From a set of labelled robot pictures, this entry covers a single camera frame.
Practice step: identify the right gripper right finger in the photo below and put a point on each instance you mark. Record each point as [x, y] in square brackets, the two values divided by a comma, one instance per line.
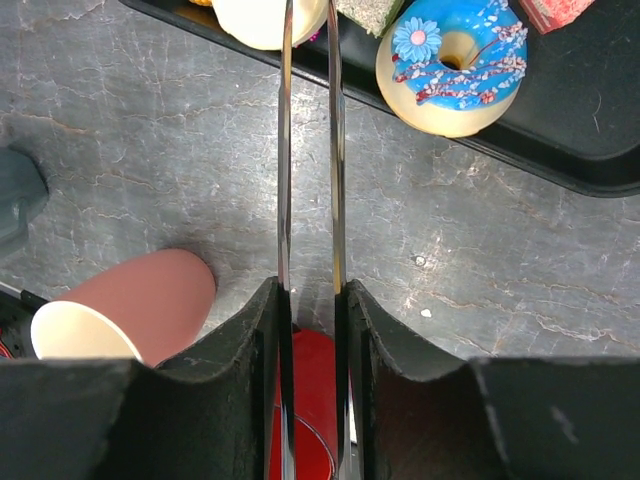
[423, 413]

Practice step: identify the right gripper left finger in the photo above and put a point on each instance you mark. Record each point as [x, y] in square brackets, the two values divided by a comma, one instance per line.
[205, 413]

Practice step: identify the metal tongs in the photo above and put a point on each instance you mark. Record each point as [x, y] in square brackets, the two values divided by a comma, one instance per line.
[338, 204]

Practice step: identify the blue iced donut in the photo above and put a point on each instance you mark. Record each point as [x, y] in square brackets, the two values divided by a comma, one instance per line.
[452, 68]

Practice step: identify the white pink sprinkle donut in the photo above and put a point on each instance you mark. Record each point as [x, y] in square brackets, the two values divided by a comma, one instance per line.
[259, 24]

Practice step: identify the red mug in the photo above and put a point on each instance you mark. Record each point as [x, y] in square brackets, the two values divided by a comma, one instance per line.
[324, 413]

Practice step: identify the pink mug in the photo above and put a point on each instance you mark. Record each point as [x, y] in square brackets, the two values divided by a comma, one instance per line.
[148, 308]

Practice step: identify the grey blue mug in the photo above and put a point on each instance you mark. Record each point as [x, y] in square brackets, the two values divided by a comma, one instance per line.
[24, 194]

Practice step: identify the black baking tray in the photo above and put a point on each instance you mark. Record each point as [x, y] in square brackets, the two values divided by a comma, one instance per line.
[574, 122]

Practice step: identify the green white cake slice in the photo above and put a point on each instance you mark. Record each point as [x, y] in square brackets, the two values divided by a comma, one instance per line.
[374, 16]

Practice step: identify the pink striped cake slice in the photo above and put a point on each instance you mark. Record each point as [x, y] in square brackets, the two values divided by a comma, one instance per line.
[550, 15]

